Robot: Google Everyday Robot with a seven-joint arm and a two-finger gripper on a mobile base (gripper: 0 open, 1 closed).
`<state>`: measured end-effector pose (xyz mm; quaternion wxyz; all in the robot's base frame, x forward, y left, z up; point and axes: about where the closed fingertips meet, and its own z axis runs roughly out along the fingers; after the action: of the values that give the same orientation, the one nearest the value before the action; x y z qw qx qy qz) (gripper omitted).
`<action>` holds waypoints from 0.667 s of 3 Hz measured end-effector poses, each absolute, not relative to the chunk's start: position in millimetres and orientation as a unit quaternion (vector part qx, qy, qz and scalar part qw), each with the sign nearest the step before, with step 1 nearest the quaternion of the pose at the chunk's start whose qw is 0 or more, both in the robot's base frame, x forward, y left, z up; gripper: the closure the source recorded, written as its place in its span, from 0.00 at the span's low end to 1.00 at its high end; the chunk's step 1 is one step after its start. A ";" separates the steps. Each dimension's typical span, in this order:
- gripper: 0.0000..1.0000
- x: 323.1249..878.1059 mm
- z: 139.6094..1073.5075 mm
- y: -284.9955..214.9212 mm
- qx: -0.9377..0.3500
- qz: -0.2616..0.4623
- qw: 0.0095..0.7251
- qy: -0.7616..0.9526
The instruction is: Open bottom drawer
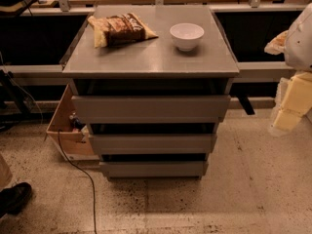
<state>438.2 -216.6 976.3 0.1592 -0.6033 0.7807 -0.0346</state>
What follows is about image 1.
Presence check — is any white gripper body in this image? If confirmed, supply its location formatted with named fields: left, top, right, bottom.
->
left=281, top=72, right=312, bottom=116

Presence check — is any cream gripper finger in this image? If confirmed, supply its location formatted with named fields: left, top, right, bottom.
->
left=268, top=108, right=301, bottom=137
left=264, top=30, right=288, bottom=55

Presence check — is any grey bottom drawer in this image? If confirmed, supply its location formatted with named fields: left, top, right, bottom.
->
left=99, top=161, right=208, bottom=177

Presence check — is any grey drawer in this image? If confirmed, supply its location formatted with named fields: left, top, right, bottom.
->
left=90, top=134, right=216, bottom=155
left=71, top=96, right=230, bottom=124
left=99, top=161, right=208, bottom=177

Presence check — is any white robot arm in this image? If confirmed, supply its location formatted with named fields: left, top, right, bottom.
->
left=264, top=3, right=312, bottom=137

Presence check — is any grey drawer cabinet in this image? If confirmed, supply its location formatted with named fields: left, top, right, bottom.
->
left=58, top=5, right=241, bottom=180

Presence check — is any grey middle drawer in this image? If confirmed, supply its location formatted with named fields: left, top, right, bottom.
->
left=90, top=134, right=216, bottom=155

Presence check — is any grey top drawer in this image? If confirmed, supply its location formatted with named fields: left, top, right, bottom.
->
left=71, top=96, right=230, bottom=124

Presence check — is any open cardboard box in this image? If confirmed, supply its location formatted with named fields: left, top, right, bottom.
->
left=46, top=85, right=98, bottom=161

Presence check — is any white ceramic bowl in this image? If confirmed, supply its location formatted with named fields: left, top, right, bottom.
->
left=170, top=23, right=205, bottom=52

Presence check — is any brown chip bag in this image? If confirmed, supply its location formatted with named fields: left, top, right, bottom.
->
left=88, top=13, right=158, bottom=48

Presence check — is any beige trouser leg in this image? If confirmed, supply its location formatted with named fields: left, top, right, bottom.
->
left=0, top=154, right=13, bottom=190

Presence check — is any black leather shoe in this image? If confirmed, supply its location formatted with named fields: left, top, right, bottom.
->
left=0, top=182, right=32, bottom=217

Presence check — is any grey metal rail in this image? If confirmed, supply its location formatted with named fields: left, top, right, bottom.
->
left=1, top=61, right=295, bottom=86

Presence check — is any black floor cable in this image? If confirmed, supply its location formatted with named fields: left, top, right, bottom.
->
left=57, top=129, right=98, bottom=234

